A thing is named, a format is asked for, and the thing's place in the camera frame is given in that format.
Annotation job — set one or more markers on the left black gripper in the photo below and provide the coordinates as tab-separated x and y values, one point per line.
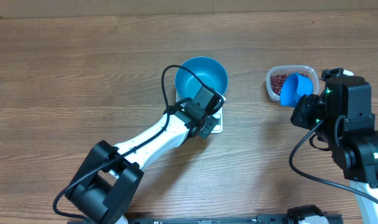
206	132

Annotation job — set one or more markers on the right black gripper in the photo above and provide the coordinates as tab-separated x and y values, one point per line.
306	110

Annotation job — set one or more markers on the blue plastic measuring scoop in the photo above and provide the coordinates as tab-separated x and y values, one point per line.
294	87

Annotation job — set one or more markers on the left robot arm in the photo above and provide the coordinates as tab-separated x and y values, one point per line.
105	184

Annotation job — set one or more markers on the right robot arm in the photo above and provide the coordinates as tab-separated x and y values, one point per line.
341	116

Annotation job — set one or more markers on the white digital kitchen scale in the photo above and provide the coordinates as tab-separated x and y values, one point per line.
218	129

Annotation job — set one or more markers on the blue metal bowl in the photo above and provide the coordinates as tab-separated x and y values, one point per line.
208	70

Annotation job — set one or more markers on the red beans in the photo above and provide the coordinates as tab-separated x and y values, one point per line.
277	82

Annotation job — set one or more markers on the clear plastic container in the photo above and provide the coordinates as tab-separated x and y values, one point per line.
288	70

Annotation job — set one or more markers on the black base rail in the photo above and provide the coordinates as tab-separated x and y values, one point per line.
306	214

